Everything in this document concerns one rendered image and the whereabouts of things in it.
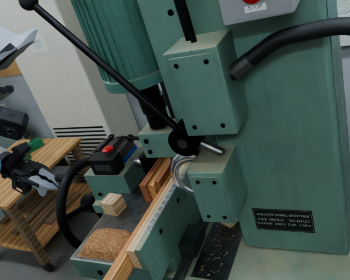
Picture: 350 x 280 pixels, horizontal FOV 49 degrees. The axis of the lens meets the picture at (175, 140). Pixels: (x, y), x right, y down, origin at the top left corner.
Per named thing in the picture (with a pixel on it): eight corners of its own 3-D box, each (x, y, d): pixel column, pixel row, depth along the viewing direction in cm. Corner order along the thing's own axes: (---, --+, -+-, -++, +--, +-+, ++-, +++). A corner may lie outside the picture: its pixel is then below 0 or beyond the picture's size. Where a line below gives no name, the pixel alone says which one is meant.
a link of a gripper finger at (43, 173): (65, 193, 121) (41, 180, 123) (65, 180, 118) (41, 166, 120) (58, 199, 119) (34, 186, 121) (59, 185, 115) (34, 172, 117)
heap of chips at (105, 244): (96, 229, 93) (92, 220, 92) (140, 233, 87) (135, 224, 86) (76, 256, 87) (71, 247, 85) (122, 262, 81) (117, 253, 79)
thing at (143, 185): (171, 163, 109) (165, 146, 107) (176, 162, 109) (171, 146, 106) (145, 202, 97) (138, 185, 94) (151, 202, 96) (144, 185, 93)
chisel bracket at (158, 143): (159, 147, 101) (149, 119, 97) (208, 145, 95) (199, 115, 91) (146, 164, 96) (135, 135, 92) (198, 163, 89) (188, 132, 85)
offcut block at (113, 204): (114, 203, 100) (109, 192, 98) (126, 205, 98) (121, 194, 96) (104, 214, 97) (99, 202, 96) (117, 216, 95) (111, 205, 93)
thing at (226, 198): (216, 192, 82) (201, 145, 77) (248, 193, 79) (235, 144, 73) (201, 223, 75) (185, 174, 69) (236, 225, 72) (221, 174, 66)
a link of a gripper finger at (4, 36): (9, 0, 59) (-36, 43, 57) (39, 26, 59) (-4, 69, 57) (13, 9, 62) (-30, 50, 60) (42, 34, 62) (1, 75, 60)
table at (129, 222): (153, 139, 139) (148, 124, 136) (233, 135, 125) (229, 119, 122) (49, 273, 94) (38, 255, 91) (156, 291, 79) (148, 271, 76)
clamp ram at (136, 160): (145, 166, 111) (134, 140, 107) (168, 166, 108) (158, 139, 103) (130, 185, 104) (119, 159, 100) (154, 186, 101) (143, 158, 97)
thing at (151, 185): (188, 144, 116) (184, 130, 113) (194, 144, 115) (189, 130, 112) (153, 200, 96) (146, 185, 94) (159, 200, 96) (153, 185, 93)
